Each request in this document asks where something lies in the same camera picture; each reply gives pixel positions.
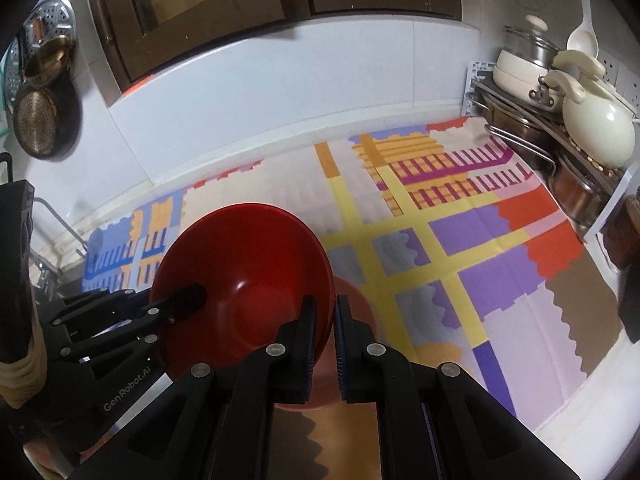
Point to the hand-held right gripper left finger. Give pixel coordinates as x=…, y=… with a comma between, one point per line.
x=310, y=345

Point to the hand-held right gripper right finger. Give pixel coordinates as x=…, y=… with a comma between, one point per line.
x=342, y=345

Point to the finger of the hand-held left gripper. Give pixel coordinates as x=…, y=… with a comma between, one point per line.
x=185, y=297
x=100, y=300

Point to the pink bowl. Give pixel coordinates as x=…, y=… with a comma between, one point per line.
x=357, y=310

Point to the red bowl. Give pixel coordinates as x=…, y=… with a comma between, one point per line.
x=250, y=260

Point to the person's left hand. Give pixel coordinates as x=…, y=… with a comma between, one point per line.
x=22, y=380

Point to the colourful patterned table mat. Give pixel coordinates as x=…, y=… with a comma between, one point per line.
x=450, y=240

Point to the black frying pan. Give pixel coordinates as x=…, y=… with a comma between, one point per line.
x=45, y=120

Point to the small brass pot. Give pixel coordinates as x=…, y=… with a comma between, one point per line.
x=45, y=57

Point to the steel pot with lid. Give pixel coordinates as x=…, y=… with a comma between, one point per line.
x=520, y=132

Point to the perforated steel steamer plate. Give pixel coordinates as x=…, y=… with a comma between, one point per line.
x=50, y=12

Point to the steel pot rack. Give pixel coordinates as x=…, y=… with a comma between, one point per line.
x=550, y=134

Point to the white plastic stand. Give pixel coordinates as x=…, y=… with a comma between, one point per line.
x=607, y=210

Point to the white plastic grid rack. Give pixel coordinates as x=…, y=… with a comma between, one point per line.
x=477, y=75

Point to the glass jar with dark contents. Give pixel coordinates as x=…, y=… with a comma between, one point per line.
x=625, y=235

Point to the cream pot with glass lid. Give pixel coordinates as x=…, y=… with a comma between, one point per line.
x=515, y=72

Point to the cream ceramic casserole pot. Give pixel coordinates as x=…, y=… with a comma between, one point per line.
x=595, y=120

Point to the white ladle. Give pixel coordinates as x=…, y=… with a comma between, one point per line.
x=582, y=40

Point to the white wall socket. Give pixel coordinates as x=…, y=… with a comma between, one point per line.
x=610, y=62
x=631, y=82

